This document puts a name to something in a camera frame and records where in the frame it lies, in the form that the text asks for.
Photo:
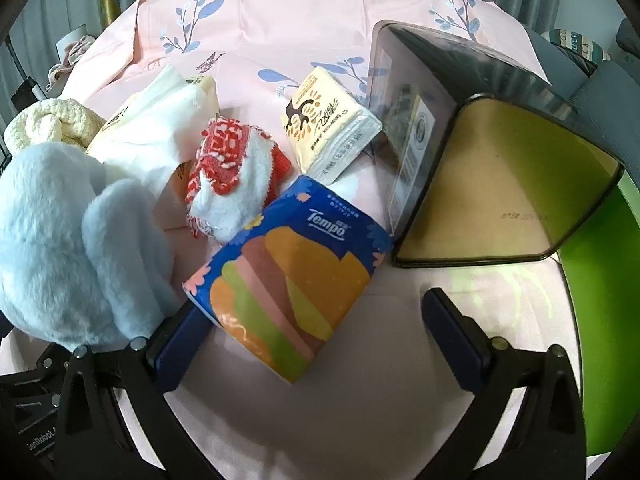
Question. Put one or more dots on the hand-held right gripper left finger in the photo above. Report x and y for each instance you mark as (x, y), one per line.
(177, 350)

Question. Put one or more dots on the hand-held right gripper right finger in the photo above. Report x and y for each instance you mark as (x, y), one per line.
(457, 340)

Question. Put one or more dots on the blue colourful tissue packet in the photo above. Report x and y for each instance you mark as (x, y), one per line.
(290, 280)

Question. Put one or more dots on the green storage bin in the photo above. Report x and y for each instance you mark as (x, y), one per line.
(600, 310)

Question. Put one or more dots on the black tin box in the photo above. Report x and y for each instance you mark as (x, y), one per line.
(500, 185)

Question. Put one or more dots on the small yellow tissue pack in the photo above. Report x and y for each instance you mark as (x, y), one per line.
(320, 120)

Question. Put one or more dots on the red and white cloth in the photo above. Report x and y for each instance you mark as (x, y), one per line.
(225, 160)

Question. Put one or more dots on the large yellow tissue pack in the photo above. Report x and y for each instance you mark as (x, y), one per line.
(150, 130)

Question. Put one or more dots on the cream knitted cloth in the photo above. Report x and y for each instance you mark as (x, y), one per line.
(50, 120)

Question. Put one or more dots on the grey sofa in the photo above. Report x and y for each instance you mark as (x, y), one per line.
(600, 85)

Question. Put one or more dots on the black power adapter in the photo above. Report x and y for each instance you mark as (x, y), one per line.
(25, 91)

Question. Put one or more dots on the pink cloth pile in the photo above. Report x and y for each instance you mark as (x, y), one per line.
(75, 52)

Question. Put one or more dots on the patterned cushion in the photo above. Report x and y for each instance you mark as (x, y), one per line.
(580, 45)

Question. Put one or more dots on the pink printed bedsheet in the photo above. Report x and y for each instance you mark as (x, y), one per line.
(300, 25)

